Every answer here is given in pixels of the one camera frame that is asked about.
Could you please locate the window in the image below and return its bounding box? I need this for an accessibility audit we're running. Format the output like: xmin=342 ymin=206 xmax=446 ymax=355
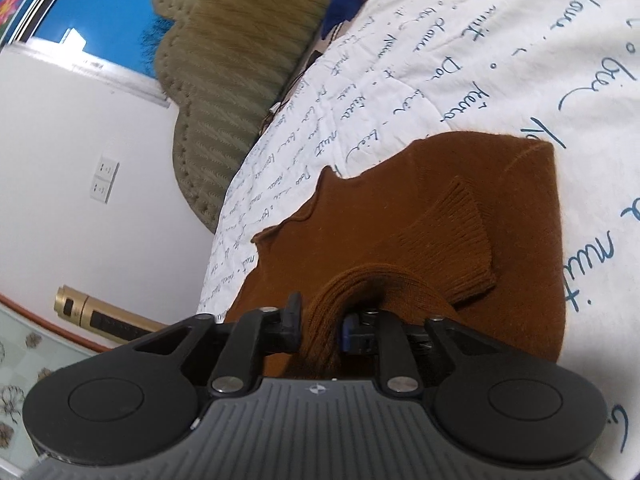
xmin=0 ymin=0 xmax=172 ymax=107

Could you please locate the blue cloth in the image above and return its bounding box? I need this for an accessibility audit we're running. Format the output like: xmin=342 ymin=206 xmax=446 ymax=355
xmin=320 ymin=0 xmax=379 ymax=37

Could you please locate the colourful floral panel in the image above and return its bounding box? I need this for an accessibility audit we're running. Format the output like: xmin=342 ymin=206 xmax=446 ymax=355
xmin=0 ymin=0 xmax=38 ymax=41

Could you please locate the olive padded headboard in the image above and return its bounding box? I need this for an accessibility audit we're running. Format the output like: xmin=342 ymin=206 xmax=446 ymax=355
xmin=152 ymin=0 xmax=366 ymax=234

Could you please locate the brown knit sweater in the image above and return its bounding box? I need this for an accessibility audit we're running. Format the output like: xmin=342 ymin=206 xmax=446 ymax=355
xmin=215 ymin=130 xmax=569 ymax=382

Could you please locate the white script printed quilt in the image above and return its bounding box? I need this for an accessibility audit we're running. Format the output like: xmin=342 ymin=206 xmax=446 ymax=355
xmin=197 ymin=0 xmax=640 ymax=480

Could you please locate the white wall socket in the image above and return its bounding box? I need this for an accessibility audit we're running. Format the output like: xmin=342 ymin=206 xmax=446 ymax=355
xmin=96 ymin=156 xmax=121 ymax=182
xmin=88 ymin=178 xmax=114 ymax=205

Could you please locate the gold black cylinder device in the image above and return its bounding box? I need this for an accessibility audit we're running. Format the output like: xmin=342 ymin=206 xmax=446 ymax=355
xmin=53 ymin=285 xmax=169 ymax=347

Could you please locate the floral top nightstand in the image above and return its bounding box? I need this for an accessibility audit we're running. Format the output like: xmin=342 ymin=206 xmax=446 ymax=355
xmin=0 ymin=294 xmax=117 ymax=480

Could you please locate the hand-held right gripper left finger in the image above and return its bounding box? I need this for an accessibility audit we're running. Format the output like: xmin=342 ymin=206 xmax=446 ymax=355
xmin=131 ymin=291 xmax=304 ymax=397

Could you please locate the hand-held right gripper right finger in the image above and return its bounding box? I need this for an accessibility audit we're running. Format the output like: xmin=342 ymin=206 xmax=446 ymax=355
xmin=340 ymin=309 xmax=464 ymax=398

